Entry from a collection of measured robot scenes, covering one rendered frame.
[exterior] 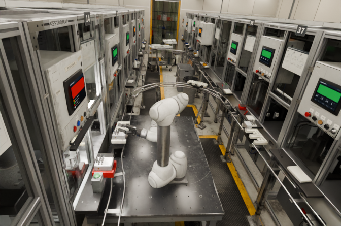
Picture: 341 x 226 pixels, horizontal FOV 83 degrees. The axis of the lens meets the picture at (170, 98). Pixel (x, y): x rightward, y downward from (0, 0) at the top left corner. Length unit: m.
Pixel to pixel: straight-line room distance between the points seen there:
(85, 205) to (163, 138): 0.66
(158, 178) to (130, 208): 0.31
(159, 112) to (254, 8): 9.80
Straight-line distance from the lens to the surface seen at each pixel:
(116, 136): 2.03
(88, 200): 1.56
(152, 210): 1.74
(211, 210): 1.80
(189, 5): 9.86
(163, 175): 1.63
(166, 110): 1.31
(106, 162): 1.63
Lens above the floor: 2.10
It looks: 25 degrees down
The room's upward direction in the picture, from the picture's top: 4 degrees clockwise
